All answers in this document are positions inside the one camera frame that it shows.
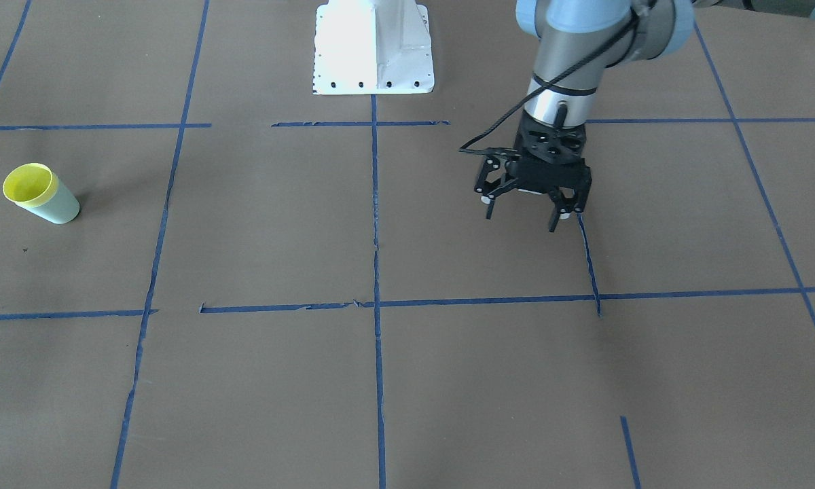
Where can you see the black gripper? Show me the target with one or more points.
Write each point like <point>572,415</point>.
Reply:
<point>494,180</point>

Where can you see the yellow plastic cup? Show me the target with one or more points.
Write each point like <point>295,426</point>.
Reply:
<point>31,185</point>

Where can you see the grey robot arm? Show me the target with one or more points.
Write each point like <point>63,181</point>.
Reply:
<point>579,40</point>

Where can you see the light green plastic cup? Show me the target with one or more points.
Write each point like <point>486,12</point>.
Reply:
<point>62,206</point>

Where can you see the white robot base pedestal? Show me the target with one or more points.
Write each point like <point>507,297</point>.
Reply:
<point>372,47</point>

